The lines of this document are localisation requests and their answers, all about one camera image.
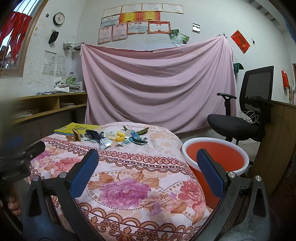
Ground white sugar packet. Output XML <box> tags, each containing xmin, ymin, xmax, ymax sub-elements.
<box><xmin>104</xmin><ymin>131</ymin><xmax>119</xmax><ymax>141</ymax></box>

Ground silver foil wrapper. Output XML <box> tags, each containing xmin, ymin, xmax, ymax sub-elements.
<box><xmin>100</xmin><ymin>138</ymin><xmax>113</xmax><ymax>150</ymax></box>

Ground dark blue wrapper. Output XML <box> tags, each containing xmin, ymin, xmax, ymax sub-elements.
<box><xmin>85</xmin><ymin>130</ymin><xmax>104</xmax><ymax>140</ymax></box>

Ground wall calendar sheets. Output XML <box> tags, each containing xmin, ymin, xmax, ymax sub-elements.
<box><xmin>42</xmin><ymin>50</ymin><xmax>66</xmax><ymax>77</ymax></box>

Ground pink hanging sheet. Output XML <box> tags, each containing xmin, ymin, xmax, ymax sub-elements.
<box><xmin>80</xmin><ymin>36</ymin><xmax>236</xmax><ymax>133</ymax></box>

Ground teal wrapper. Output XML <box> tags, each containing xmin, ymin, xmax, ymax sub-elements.
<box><xmin>129</xmin><ymin>137</ymin><xmax>148</xmax><ymax>146</ymax></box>

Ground paper pile on shelf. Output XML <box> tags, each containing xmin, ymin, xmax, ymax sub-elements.
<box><xmin>36</xmin><ymin>78</ymin><xmax>85</xmax><ymax>95</ymax></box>

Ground yellow book stack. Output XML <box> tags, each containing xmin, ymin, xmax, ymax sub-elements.
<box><xmin>54</xmin><ymin>123</ymin><xmax>99</xmax><ymax>136</ymax></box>

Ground wall certificates cluster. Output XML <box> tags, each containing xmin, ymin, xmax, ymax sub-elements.
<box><xmin>97</xmin><ymin>3</ymin><xmax>184</xmax><ymax>44</ymax></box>

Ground wooden shelf unit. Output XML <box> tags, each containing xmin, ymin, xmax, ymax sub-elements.
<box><xmin>13</xmin><ymin>92</ymin><xmax>87</xmax><ymax>124</ymax></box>

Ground floral pink quilt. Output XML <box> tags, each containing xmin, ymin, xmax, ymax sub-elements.
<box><xmin>31</xmin><ymin>126</ymin><xmax>212</xmax><ymax>240</ymax></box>

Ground white cable on chair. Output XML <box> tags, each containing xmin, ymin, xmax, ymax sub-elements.
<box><xmin>239</xmin><ymin>110</ymin><xmax>260</xmax><ymax>124</ymax></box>

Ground red plastic basin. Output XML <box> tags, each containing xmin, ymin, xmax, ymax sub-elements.
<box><xmin>181</xmin><ymin>137</ymin><xmax>249</xmax><ymax>209</ymax></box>

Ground black hanging pouch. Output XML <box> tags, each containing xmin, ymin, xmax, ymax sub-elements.
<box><xmin>48</xmin><ymin>30</ymin><xmax>59</xmax><ymax>44</ymax></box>

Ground red window curtain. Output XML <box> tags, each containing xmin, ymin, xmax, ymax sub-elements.
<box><xmin>1</xmin><ymin>11</ymin><xmax>32</xmax><ymax>68</ymax></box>

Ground green dried leaf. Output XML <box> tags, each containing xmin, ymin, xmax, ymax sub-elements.
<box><xmin>123</xmin><ymin>126</ymin><xmax>149</xmax><ymax>135</ymax></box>

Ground green candy jar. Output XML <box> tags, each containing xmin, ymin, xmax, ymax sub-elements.
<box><xmin>66</xmin><ymin>72</ymin><xmax>76</xmax><ymax>85</ymax></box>

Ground black office chair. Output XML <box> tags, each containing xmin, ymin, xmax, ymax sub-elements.
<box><xmin>207</xmin><ymin>66</ymin><xmax>274</xmax><ymax>144</ymax></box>

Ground red paper poster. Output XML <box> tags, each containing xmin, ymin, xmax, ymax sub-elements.
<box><xmin>231</xmin><ymin>30</ymin><xmax>250</xmax><ymax>54</ymax></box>

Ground person left hand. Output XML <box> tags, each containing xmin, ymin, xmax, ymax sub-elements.
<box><xmin>1</xmin><ymin>186</ymin><xmax>22</xmax><ymax>216</ymax></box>

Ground blue white wrapper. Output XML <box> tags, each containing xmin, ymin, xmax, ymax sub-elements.
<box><xmin>117</xmin><ymin>139</ymin><xmax>131</xmax><ymax>147</ymax></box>

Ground yellow cap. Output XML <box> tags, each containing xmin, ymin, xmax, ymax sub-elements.
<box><xmin>115</xmin><ymin>137</ymin><xmax>125</xmax><ymax>142</ymax></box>
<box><xmin>117</xmin><ymin>132</ymin><xmax>125</xmax><ymax>137</ymax></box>

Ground green hanging bag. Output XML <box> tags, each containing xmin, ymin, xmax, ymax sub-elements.
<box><xmin>233</xmin><ymin>63</ymin><xmax>244</xmax><ymax>74</ymax></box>

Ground round wall clock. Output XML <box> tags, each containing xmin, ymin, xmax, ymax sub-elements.
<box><xmin>53</xmin><ymin>12</ymin><xmax>65</xmax><ymax>26</ymax></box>

